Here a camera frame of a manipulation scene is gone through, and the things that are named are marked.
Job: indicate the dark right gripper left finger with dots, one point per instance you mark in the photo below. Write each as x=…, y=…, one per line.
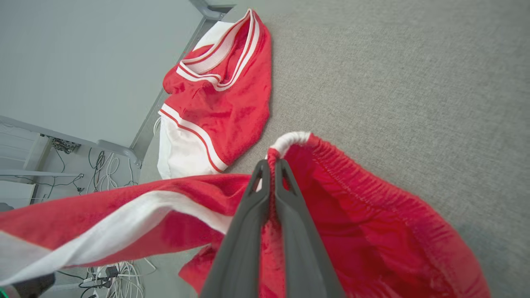
x=240, y=256

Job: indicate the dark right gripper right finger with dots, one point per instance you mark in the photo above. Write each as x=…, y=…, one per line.
x=302, y=256

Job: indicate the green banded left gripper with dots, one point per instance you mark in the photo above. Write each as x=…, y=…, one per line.
x=35, y=285

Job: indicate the red shorts with white stripes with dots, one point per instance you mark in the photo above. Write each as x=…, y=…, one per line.
x=372, y=231

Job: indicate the red white basketball jersey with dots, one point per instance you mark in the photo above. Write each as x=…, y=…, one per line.
x=232, y=103

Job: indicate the grey fabric sofa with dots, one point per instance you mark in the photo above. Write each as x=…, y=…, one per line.
x=393, y=82

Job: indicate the white furniture frame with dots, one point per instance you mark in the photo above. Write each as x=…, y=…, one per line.
x=37, y=155

